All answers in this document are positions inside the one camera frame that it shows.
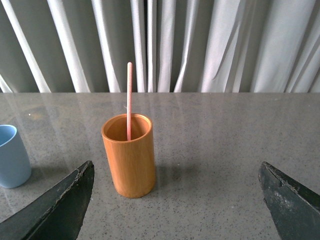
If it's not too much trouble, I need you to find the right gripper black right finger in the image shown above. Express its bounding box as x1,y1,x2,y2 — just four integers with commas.
258,161,320,240

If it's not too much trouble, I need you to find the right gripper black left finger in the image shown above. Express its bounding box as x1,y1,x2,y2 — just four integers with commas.
0,161,95,240

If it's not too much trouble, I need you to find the blue plastic cup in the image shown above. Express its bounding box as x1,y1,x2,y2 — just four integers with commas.
0,124,32,189

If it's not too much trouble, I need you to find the orange bamboo chopstick holder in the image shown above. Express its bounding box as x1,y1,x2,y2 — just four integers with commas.
101,113,156,198

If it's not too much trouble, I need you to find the grey pleated curtain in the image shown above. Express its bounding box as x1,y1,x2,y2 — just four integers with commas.
0,0,320,93

